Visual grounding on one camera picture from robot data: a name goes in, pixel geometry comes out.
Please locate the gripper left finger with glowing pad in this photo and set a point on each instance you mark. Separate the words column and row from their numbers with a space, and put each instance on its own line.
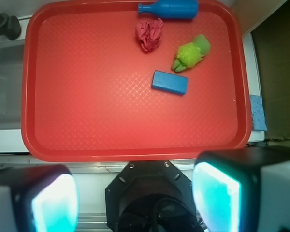
column 38, row 199

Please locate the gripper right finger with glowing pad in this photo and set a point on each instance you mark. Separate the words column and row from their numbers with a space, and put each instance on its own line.
column 243, row 190

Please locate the green fuzzy toy animal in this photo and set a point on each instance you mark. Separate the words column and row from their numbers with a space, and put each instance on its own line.
column 190, row 54

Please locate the blue sponge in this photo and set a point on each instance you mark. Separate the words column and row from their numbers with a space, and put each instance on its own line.
column 257, row 113

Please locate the red plastic tray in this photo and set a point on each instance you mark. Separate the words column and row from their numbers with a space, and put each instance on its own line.
column 87, row 85

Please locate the metal sink basin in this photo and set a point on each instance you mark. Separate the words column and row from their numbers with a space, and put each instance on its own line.
column 11, row 71

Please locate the blue rectangular block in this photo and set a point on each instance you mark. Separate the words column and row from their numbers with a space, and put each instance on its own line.
column 170, row 83

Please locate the crumpled red cloth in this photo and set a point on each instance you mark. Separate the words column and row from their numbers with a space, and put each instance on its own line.
column 149, row 34

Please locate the blue plastic bottle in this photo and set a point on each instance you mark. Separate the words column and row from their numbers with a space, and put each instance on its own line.
column 171, row 9

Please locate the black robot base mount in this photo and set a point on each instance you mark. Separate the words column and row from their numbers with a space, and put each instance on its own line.
column 151, row 196

